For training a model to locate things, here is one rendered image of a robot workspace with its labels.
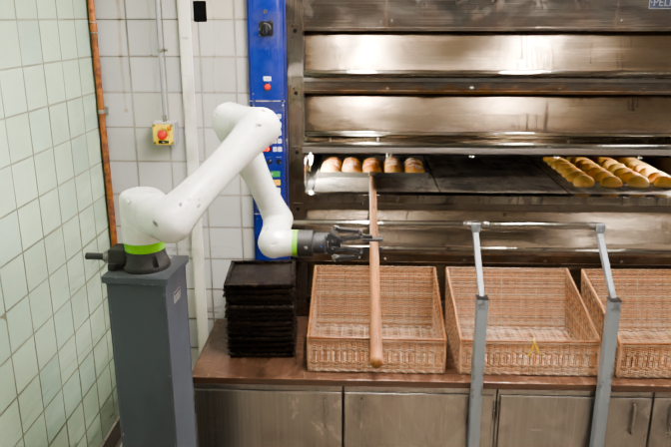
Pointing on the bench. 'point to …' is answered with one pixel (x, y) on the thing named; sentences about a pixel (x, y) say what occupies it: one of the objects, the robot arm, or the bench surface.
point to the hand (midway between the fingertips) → (372, 243)
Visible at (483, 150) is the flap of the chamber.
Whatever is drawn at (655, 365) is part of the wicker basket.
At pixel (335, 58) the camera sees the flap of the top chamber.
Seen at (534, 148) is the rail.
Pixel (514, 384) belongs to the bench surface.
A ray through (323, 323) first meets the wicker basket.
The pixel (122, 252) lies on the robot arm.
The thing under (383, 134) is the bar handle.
